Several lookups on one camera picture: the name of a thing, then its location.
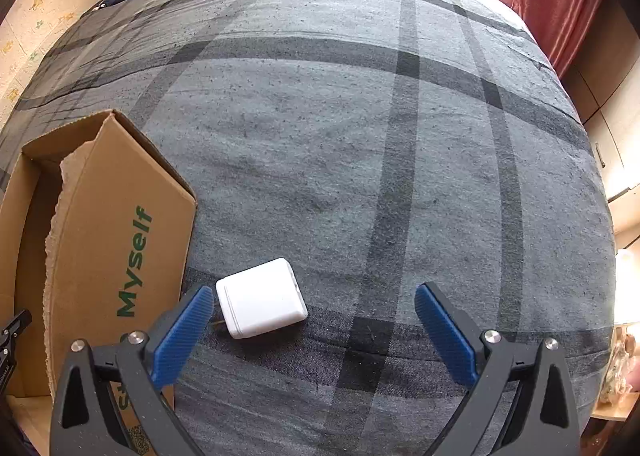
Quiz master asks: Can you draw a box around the large white charger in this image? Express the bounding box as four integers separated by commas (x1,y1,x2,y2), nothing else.
215,257,308,340

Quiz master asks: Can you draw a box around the beige wardrobe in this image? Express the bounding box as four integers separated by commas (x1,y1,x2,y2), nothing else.
560,0,640,237

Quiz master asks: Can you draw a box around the grey plaid bed sheet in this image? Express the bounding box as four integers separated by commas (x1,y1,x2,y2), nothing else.
0,0,616,456

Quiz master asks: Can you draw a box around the red curtain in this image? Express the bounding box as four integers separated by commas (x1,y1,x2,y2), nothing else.
512,0,608,80

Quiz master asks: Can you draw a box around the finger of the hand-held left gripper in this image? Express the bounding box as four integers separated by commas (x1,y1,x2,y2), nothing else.
0,309,32,397

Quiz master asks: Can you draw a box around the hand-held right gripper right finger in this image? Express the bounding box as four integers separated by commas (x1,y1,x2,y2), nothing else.
415,282,583,456

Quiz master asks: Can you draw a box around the floral patterned object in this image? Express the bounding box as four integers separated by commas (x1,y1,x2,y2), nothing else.
605,321,640,407

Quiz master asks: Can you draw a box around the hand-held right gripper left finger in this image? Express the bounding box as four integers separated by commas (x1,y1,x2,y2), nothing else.
50,285,216,456

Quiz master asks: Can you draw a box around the wooden side table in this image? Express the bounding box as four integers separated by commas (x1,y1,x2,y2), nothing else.
590,403,640,422

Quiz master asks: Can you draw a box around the cardboard box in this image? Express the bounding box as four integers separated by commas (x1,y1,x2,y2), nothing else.
0,109,197,456

